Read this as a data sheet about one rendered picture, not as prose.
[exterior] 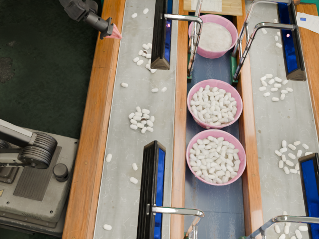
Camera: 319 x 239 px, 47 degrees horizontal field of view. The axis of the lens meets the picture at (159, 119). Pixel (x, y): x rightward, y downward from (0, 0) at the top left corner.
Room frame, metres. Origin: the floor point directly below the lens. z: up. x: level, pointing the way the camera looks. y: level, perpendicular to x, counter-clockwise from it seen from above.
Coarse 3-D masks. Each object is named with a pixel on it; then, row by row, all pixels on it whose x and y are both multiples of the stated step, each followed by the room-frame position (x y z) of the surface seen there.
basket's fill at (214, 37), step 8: (208, 24) 1.49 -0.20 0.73; (216, 24) 1.50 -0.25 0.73; (208, 32) 1.43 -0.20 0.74; (216, 32) 1.44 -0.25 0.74; (224, 32) 1.45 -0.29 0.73; (200, 40) 1.37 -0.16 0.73; (208, 40) 1.38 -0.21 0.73; (216, 40) 1.38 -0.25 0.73; (224, 40) 1.39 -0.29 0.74; (208, 48) 1.32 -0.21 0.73; (216, 48) 1.32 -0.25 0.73; (224, 48) 1.34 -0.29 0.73
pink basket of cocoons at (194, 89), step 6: (198, 84) 1.06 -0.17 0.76; (204, 84) 1.07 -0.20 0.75; (210, 84) 1.08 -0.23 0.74; (216, 84) 1.08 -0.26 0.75; (228, 84) 1.07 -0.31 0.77; (192, 90) 1.02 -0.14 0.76; (198, 90) 1.05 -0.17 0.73; (228, 90) 1.06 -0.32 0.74; (234, 90) 1.05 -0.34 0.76; (192, 96) 1.01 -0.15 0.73; (234, 96) 1.03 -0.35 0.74; (240, 102) 0.98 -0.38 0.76; (240, 108) 0.95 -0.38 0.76; (192, 114) 0.88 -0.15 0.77; (240, 114) 0.91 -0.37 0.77; (198, 120) 0.85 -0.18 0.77; (234, 120) 0.87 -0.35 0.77; (204, 126) 0.86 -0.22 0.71; (210, 126) 0.83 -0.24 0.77; (216, 126) 0.83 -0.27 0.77; (222, 126) 0.84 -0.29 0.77
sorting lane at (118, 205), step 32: (128, 0) 1.58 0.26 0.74; (128, 32) 1.35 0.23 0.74; (128, 64) 1.14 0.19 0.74; (128, 96) 0.95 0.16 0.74; (160, 96) 0.97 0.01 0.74; (128, 128) 0.78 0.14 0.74; (160, 128) 0.80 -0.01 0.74; (128, 160) 0.62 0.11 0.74; (128, 192) 0.48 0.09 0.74; (96, 224) 0.33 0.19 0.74; (128, 224) 0.34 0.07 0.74
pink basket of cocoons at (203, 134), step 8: (200, 136) 0.78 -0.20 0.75; (216, 136) 0.80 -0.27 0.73; (224, 136) 0.80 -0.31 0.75; (232, 136) 0.79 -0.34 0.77; (192, 144) 0.74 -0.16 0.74; (240, 144) 0.75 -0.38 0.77; (240, 152) 0.73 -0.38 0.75; (240, 160) 0.69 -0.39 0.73; (240, 168) 0.65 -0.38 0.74; (216, 184) 0.55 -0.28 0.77; (224, 184) 0.55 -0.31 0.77
